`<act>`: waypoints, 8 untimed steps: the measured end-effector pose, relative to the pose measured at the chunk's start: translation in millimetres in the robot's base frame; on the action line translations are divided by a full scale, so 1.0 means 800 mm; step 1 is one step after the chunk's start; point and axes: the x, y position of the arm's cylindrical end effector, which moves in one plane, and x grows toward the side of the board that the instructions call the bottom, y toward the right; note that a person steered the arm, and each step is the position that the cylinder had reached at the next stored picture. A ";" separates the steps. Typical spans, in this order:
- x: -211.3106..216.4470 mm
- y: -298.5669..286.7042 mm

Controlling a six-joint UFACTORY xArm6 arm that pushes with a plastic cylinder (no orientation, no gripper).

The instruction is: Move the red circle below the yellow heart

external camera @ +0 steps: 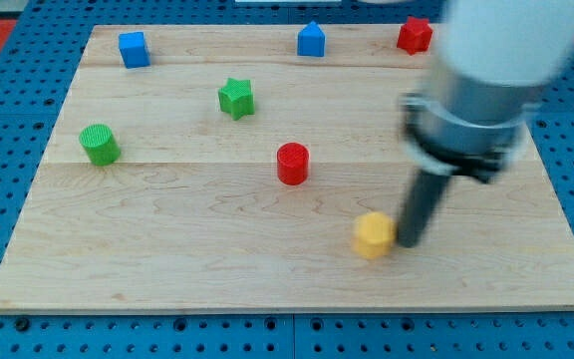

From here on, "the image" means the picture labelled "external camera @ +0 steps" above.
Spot red cylinder block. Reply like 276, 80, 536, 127
276, 143, 309, 185

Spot yellow hexagon block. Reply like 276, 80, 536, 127
352, 211, 396, 259

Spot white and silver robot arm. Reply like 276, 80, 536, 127
405, 0, 574, 182

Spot green star block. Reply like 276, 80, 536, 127
218, 78, 255, 121

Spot light wooden board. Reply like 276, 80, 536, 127
0, 25, 574, 315

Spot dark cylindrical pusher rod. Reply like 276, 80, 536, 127
397, 170, 451, 248

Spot blue house-shaped block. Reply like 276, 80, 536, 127
297, 21, 326, 57

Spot green cylinder block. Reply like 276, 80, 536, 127
79, 124, 121, 167

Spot blue cube block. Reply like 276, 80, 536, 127
119, 32, 150, 69

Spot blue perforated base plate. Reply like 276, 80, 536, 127
0, 1, 574, 358

